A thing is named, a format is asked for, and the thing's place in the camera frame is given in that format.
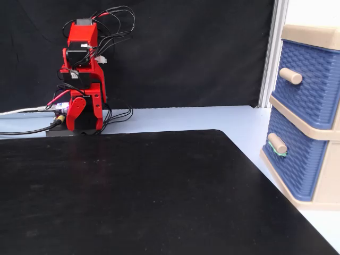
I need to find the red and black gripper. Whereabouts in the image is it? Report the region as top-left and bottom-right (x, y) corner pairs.
(57, 62), (108, 132)

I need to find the blue drawer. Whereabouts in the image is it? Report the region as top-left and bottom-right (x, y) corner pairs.
(262, 107), (329, 202)

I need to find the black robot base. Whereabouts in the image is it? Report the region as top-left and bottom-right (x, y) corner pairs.
(45, 110), (103, 138)

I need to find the lit controller board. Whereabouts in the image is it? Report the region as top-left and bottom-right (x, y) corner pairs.
(52, 102), (70, 115)

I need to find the black table mat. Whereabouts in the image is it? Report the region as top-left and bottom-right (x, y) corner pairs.
(0, 129), (339, 255)

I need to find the green rubber band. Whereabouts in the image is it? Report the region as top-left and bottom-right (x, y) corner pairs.
(267, 140), (288, 157)

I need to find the black servo wire bundle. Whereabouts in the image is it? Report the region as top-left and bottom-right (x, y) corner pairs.
(57, 5), (136, 134)

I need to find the black power cable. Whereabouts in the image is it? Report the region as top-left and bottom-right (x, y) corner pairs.
(0, 116), (66, 136)

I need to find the silver USB cable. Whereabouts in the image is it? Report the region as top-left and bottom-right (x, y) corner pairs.
(0, 105), (58, 115)

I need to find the aluminium profile post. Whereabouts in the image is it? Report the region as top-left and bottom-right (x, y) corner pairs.
(259, 0), (289, 109)

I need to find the blue drawer plain handle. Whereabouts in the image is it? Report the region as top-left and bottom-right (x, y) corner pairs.
(271, 39), (340, 131)

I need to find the beige drawer cabinet frame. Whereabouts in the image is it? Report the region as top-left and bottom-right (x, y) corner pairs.
(259, 24), (340, 212)

